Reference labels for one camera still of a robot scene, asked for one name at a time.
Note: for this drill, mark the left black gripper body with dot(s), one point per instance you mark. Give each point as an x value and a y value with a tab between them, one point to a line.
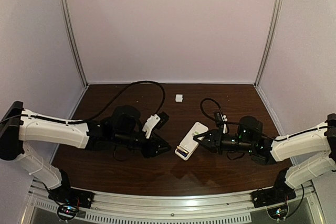
149	146

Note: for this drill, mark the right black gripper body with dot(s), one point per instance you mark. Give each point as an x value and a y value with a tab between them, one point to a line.
214	140

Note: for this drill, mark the gold black AAA battery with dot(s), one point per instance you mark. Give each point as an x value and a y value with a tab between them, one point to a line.
180	149

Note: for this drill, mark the white remote control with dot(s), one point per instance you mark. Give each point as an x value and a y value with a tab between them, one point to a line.
187	143

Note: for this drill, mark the purple AAA battery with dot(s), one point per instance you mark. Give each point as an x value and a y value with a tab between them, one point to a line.
184	154

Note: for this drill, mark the white battery cover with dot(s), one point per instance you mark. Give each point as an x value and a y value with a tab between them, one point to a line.
178	98

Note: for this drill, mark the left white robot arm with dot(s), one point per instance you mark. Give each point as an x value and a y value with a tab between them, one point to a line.
122	129

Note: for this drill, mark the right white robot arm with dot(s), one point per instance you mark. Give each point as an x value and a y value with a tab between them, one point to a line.
265	150

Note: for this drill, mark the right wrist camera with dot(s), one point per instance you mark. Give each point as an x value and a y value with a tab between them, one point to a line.
220	121

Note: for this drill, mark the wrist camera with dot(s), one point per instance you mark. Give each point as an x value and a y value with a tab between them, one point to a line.
155	121
220	121

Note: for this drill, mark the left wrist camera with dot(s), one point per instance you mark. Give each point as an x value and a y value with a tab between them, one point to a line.
155	121

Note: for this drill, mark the front aluminium rail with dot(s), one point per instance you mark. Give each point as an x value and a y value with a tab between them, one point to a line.
220	208

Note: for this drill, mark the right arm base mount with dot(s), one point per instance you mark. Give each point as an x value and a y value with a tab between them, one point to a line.
277	197

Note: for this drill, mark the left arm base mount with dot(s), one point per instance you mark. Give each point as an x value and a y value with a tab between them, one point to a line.
68	199

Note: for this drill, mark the right aluminium frame post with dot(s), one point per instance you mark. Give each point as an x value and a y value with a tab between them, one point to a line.
269	40

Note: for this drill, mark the aluminium frame post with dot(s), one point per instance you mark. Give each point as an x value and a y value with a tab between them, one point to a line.
269	40
72	42

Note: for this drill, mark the left aluminium frame post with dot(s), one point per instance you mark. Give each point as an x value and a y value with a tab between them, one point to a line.
72	42

